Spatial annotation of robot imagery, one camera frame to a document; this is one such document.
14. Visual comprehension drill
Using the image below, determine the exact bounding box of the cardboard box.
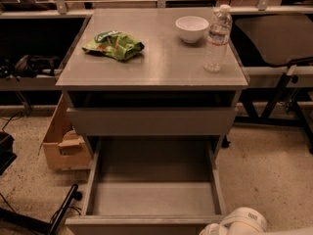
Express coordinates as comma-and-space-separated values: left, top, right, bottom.
42, 96, 93, 170

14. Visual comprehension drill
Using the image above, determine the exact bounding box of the grey top drawer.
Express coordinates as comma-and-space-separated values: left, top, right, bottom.
67, 108, 236, 136

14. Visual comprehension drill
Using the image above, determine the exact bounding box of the clear plastic water bottle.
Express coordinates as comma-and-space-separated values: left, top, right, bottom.
204, 4, 233, 72

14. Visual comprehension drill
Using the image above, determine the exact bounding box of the grey drawer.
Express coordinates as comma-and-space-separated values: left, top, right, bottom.
66, 137, 227, 235
67, 108, 236, 136

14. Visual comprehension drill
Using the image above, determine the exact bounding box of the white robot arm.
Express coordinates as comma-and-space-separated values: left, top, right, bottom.
199, 207, 313, 235

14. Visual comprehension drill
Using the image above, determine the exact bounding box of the green chip bag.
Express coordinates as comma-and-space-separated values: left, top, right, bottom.
81, 30, 145, 61

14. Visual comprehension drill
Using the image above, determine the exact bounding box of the black equipment at left edge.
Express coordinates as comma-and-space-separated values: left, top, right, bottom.
0, 131, 17, 175

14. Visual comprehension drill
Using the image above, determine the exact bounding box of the black chair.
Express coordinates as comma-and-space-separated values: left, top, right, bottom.
231, 13, 313, 143

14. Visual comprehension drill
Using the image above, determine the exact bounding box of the grey drawer cabinet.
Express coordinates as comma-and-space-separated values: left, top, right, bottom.
55, 6, 250, 191

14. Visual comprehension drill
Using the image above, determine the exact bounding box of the white bowl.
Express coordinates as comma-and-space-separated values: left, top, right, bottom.
175, 16, 209, 43

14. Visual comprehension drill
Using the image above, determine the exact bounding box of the black monitor stand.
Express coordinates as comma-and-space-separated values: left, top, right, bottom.
0, 183, 84, 235

